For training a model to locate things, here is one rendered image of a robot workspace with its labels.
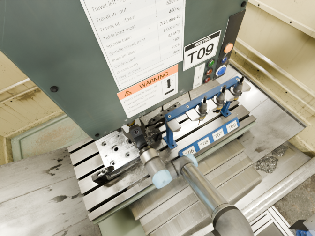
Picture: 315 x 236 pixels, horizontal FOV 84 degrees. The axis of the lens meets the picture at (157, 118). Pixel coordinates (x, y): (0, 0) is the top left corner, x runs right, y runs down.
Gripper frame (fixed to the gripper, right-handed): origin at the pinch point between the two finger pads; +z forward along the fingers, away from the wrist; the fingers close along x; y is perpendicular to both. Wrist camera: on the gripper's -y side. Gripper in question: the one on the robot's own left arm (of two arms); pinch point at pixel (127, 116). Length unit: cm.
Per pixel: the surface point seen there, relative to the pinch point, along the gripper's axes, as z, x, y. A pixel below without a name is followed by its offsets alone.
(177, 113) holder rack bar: -9.6, 22.8, 3.3
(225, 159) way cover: -35, 46, 51
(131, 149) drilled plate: -4.5, -5.9, 27.1
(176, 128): -15.7, 17.8, 4.3
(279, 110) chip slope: -28, 98, 41
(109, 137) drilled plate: 10.4, -14.8, 27.2
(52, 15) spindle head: -21, -4, -60
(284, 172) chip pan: -62, 78, 59
